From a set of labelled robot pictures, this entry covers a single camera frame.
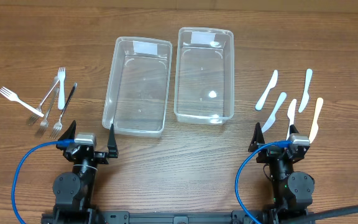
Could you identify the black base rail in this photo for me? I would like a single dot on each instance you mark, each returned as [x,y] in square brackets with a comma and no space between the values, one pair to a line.
[124,217]

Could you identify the outer left metal fork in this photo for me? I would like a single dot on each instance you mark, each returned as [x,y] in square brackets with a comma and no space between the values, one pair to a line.
[34,117]

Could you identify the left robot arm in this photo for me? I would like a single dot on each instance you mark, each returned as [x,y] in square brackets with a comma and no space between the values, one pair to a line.
[74,190]

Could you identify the pale blue plastic knife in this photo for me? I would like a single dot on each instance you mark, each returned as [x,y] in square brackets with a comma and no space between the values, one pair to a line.
[272,117]

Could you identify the white plastic fork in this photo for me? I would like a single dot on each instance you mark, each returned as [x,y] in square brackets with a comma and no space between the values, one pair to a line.
[10,95]

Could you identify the clear plastic container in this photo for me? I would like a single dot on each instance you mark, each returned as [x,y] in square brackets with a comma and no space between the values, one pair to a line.
[204,78]
[138,86]

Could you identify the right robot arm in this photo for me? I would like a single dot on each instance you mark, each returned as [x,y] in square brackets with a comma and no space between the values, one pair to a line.
[292,191]

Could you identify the white plastic knife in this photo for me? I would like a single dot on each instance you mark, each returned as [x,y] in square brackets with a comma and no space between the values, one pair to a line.
[272,83]
[291,115]

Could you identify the cream yellow plastic knife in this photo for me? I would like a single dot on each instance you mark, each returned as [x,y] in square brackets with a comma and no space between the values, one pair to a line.
[314,126]

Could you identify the pale blue plastic fork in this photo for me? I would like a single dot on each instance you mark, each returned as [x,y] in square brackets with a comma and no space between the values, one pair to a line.
[61,95]

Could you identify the middle metal fork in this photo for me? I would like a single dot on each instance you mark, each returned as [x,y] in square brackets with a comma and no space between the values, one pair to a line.
[44,123]

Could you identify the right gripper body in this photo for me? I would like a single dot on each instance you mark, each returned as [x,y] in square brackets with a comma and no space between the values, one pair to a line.
[278,154]

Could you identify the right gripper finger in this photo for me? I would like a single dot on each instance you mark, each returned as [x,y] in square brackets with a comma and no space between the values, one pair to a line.
[257,139]
[292,129]

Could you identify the black handled metal fork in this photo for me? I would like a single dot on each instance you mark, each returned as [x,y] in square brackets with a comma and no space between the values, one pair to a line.
[58,125]

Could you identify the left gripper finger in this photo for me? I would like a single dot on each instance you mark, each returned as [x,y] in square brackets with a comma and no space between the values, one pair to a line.
[112,145]
[67,137]

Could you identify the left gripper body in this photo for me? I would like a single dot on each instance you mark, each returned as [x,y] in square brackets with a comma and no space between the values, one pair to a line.
[89,154]

